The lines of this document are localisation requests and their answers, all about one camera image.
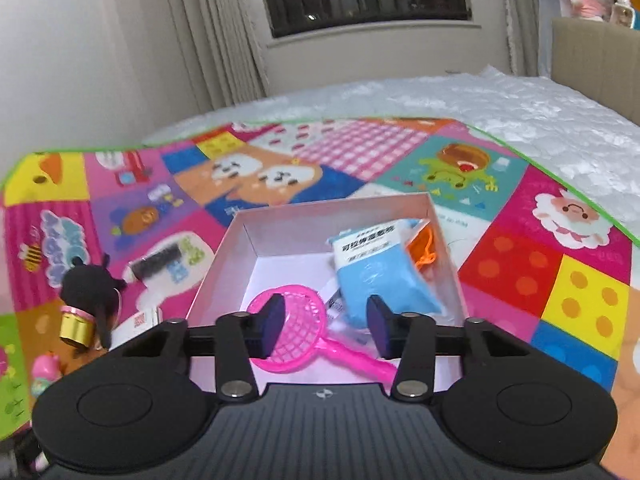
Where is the blue packet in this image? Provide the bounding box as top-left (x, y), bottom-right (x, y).
top-left (327, 219), bottom-right (446, 331)

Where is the white plug-in hub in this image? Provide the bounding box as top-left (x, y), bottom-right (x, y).
top-left (127, 244), bottom-right (182, 282)

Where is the pale blue board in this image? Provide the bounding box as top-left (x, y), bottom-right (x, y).
top-left (535, 0), bottom-right (563, 78)

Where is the pink cardboard box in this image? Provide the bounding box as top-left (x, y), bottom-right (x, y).
top-left (186, 191), bottom-right (468, 401)

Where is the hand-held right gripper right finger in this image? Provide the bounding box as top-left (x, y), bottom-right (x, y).
top-left (366, 295), bottom-right (533, 402)

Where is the white booklet with pink label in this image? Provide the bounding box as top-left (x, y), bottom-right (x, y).
top-left (112, 305), bottom-right (165, 346)

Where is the black plush doll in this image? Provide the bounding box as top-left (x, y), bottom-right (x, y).
top-left (59, 254), bottom-right (128, 351)

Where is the small pink toy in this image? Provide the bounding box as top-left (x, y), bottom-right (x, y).
top-left (30, 352), bottom-right (65, 398)

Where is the colourful cartoon play mat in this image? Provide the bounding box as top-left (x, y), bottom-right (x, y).
top-left (0, 117), bottom-right (640, 480)

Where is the beige curtain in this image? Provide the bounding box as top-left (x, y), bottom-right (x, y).
top-left (160, 0), bottom-right (271, 111)
top-left (492, 0), bottom-right (543, 78)

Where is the pink toy net scoop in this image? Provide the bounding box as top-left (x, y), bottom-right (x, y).
top-left (247, 285), bottom-right (398, 392)

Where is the orange plastic toy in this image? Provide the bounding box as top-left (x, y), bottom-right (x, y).
top-left (406, 225), bottom-right (438, 273)

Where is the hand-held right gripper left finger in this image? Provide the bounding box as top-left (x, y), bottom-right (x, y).
top-left (117, 292), bottom-right (287, 402)

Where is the beige padded headboard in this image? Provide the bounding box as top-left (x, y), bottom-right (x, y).
top-left (551, 16), bottom-right (640, 126)

